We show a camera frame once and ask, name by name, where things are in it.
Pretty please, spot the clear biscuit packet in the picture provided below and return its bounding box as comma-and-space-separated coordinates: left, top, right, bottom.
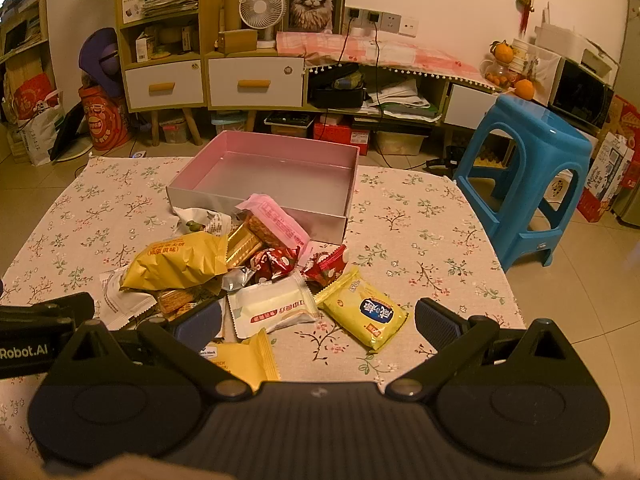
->
155, 287, 198, 318

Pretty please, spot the small silver blue packet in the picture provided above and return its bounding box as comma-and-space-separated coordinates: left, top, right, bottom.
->
221, 266, 255, 292

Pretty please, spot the white red-label snack packet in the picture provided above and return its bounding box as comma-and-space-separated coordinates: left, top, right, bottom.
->
228, 271, 319, 339

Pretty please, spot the large yellow snack bag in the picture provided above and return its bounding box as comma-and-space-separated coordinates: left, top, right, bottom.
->
122, 231, 228, 292

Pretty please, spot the red candy packet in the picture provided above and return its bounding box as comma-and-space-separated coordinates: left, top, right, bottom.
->
303, 244, 348, 287
250, 247, 297, 283

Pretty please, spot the gold foil snack bar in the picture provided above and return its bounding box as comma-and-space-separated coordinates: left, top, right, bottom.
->
226, 223, 264, 269

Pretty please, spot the white green snack packet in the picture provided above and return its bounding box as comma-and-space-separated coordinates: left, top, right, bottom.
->
172, 207, 232, 236

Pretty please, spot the yellow blue-label snack packet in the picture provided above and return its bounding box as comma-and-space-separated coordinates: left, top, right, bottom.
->
314, 266, 408, 352

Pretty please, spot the pink wafer packet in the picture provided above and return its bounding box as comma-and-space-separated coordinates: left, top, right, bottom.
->
236, 194, 310, 257

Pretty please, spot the yellow lotus chip packet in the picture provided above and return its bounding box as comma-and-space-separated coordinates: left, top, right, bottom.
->
200, 330, 281, 391

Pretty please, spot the floral tablecloth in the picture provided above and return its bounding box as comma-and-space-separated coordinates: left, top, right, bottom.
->
0, 155, 525, 461

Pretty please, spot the blue plastic stool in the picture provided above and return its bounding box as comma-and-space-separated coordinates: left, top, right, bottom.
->
454, 94, 592, 271

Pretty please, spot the pink silver cardboard box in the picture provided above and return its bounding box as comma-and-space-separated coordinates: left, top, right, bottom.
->
167, 130, 359, 245

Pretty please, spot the white shopping bag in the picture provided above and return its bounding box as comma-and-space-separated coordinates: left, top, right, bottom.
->
21, 105, 64, 167

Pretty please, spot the red cartoon bag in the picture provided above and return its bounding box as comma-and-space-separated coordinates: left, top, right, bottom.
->
78, 86, 130, 152

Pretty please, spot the red box under sideboard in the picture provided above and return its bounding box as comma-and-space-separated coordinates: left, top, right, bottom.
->
312, 122, 369, 156

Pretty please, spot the orange fruit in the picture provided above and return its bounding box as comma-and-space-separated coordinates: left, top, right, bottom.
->
513, 79, 535, 101

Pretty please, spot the long low wooden sideboard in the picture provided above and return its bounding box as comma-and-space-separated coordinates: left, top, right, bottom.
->
304, 64, 500, 130

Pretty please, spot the microwave oven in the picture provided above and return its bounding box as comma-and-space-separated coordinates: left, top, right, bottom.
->
548, 58, 614, 130

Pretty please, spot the black bag in sideboard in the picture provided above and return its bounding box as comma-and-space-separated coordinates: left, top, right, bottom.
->
307, 63, 367, 110

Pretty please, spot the purple hat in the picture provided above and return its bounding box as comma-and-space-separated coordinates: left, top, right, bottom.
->
78, 27, 124, 98

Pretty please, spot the pink checkered cloth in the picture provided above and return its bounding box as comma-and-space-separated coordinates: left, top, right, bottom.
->
276, 32, 486, 84

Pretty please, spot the wooden shelf cabinet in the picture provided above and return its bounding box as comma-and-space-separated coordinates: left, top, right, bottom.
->
113, 0, 225, 114

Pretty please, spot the small white desk fan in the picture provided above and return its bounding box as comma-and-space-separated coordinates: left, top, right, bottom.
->
239, 0, 285, 49

